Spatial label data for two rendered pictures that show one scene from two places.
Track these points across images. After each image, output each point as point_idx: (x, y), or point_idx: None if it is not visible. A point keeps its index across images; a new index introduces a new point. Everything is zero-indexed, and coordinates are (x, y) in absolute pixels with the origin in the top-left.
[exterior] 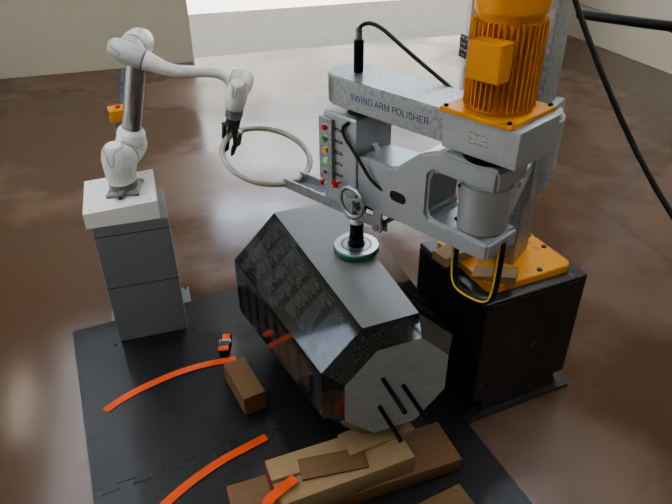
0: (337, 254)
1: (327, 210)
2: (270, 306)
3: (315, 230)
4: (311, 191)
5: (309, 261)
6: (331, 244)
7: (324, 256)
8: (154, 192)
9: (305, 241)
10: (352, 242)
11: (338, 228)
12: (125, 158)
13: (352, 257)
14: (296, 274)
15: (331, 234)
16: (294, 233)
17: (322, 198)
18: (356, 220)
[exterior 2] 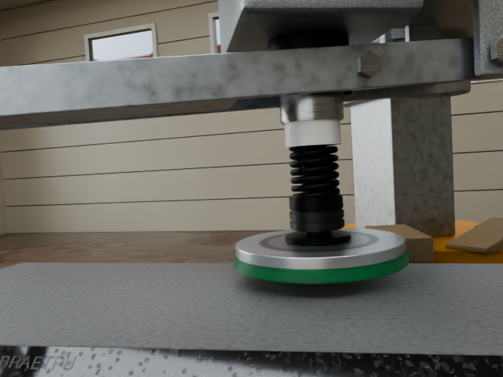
0: (333, 277)
1: (37, 272)
2: None
3: (86, 300)
4: (98, 66)
5: (275, 360)
6: (219, 295)
7: (284, 318)
8: None
9: (110, 328)
10: (331, 224)
11: (150, 275)
12: None
13: (394, 257)
14: None
15: (161, 286)
16: (6, 335)
17: (174, 73)
18: (337, 121)
